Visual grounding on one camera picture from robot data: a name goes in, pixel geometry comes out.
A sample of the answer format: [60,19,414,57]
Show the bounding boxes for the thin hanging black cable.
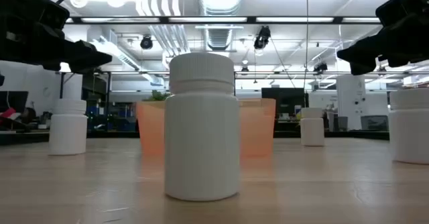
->
[303,0,310,91]

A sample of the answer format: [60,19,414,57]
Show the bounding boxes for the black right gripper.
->
[336,0,429,76]

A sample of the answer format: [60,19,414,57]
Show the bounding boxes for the black overhead camera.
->
[253,25,271,50]

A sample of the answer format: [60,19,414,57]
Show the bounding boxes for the black monitor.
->
[0,91,29,114]
[261,87,309,120]

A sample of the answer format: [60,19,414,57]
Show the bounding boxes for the white pill bottle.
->
[300,107,326,147]
[48,99,88,156]
[388,88,429,165]
[164,52,241,202]

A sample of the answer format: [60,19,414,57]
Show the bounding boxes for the red object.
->
[0,107,21,126]

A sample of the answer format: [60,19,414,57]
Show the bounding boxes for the orange translucent plastic basket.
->
[135,98,277,158]

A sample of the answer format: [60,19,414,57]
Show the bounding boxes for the round black ceiling camera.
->
[139,35,154,50]

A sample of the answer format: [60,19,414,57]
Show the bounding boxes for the green artificial plant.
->
[143,89,172,103]

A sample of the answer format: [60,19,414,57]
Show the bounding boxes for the black overhead light bar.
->
[65,15,382,25]

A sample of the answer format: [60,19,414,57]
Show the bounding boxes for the black metal rack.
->
[82,71,112,133]

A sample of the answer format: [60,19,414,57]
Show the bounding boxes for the blue storage bins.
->
[86,103,138,131]

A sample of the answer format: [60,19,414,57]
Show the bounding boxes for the white pillar with wall devices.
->
[336,73,367,131]

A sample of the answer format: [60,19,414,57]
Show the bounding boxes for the plain white pillar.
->
[55,72,84,101]

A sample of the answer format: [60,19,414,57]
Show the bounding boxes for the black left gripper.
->
[0,0,113,74]

